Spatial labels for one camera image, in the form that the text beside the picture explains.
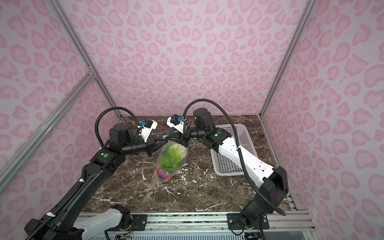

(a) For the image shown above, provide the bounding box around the aluminium frame strut left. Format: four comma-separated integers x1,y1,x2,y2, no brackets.
1,71,95,193

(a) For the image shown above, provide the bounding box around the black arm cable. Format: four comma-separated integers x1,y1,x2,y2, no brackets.
182,98,287,217
94,106,140,148

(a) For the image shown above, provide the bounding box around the green white toy cabbage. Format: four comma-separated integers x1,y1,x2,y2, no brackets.
160,142,188,172

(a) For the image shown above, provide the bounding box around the purple toy onion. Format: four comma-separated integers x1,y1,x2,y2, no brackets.
156,168,169,180

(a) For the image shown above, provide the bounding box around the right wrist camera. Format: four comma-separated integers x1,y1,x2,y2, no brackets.
167,114,187,135

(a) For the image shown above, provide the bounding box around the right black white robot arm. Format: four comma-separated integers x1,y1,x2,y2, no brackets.
167,108,289,229

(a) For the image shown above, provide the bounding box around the orange toy tomato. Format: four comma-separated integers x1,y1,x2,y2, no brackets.
164,176,172,182

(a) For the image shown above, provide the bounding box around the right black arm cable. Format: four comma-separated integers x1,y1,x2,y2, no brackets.
182,98,287,217

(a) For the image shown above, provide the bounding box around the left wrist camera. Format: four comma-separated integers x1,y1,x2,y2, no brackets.
140,119,158,143

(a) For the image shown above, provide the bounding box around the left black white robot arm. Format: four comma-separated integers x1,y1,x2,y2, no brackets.
25,120,165,240

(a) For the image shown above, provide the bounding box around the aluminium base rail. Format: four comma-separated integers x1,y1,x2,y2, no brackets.
55,210,319,240

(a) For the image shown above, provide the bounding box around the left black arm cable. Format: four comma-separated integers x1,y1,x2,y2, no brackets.
94,106,140,148

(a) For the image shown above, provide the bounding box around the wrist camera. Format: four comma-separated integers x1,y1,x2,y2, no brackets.
140,119,158,143
167,114,187,135

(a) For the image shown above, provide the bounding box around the white plastic basket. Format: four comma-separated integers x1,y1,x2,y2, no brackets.
210,124,262,177

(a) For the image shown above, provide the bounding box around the clear zip top bag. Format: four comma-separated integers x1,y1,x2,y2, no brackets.
153,141,188,183

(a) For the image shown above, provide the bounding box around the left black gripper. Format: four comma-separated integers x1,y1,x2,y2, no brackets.
122,134,169,157

